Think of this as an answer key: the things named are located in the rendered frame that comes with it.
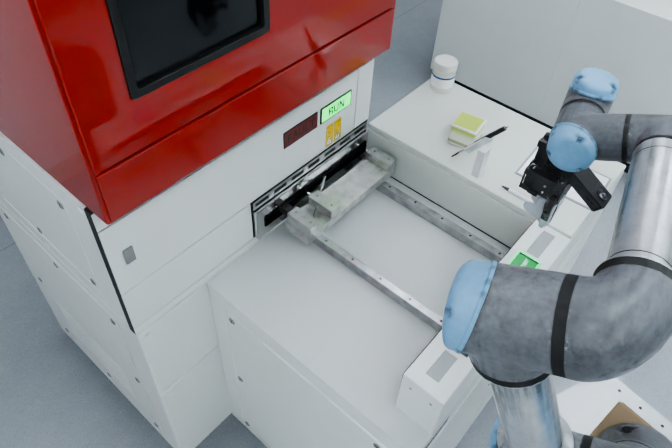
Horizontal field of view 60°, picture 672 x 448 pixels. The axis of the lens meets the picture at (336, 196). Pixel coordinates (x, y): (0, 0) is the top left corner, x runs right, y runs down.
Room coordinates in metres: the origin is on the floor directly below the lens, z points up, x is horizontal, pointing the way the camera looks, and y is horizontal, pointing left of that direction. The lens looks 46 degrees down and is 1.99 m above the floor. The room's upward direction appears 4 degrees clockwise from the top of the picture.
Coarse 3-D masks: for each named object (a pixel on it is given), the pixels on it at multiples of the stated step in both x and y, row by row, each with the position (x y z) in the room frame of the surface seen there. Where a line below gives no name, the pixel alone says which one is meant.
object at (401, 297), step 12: (324, 240) 0.96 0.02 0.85; (336, 252) 0.93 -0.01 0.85; (348, 252) 0.93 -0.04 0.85; (348, 264) 0.90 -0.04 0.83; (360, 264) 0.89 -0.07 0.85; (360, 276) 0.88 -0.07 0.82; (372, 276) 0.86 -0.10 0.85; (384, 288) 0.83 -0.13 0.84; (396, 288) 0.83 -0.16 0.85; (396, 300) 0.81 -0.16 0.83; (408, 300) 0.79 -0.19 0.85; (420, 312) 0.77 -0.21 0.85; (432, 312) 0.76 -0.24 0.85; (432, 324) 0.74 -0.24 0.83
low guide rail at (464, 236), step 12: (384, 192) 1.17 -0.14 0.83; (396, 192) 1.15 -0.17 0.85; (408, 204) 1.12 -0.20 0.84; (420, 204) 1.11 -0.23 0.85; (420, 216) 1.09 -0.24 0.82; (432, 216) 1.07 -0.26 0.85; (444, 228) 1.04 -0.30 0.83; (456, 228) 1.03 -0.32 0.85; (468, 240) 1.00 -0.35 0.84; (480, 240) 0.99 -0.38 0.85; (480, 252) 0.97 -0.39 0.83; (492, 252) 0.96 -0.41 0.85
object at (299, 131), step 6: (312, 120) 1.12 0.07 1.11; (300, 126) 1.09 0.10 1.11; (306, 126) 1.11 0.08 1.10; (312, 126) 1.12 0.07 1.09; (288, 132) 1.06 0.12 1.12; (294, 132) 1.07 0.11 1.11; (300, 132) 1.09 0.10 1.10; (306, 132) 1.11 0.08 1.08; (288, 138) 1.06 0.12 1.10; (294, 138) 1.07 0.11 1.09; (288, 144) 1.06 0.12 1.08
